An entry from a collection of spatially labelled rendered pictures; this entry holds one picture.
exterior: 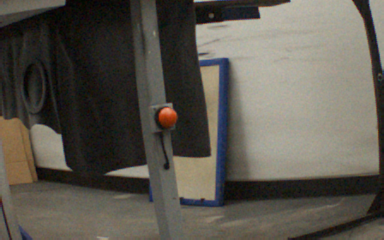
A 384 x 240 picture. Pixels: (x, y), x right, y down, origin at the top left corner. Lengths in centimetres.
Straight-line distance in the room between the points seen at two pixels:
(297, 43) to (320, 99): 30
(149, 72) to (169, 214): 29
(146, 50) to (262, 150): 310
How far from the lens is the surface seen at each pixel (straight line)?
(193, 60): 244
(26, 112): 241
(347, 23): 446
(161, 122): 199
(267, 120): 502
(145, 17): 201
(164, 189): 202
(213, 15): 351
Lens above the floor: 76
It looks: 3 degrees down
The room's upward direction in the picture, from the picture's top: 7 degrees counter-clockwise
